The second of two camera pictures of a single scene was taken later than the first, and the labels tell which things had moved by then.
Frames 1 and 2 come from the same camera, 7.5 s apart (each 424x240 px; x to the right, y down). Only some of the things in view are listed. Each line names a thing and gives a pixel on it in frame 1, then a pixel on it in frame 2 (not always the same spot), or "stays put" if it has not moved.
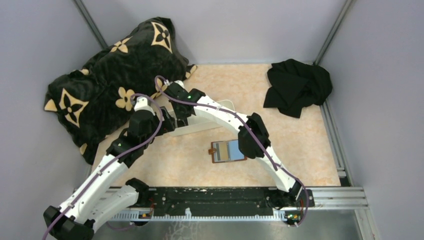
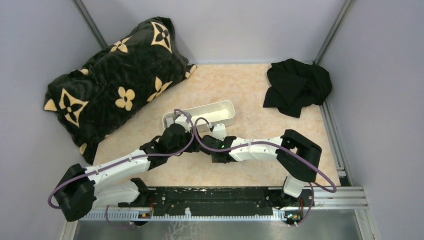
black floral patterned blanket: [95, 104] stays put
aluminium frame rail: [347, 196] stays put
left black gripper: [167, 125] to [192, 147]
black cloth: [293, 85] stays put
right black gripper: [180, 117] to [223, 140]
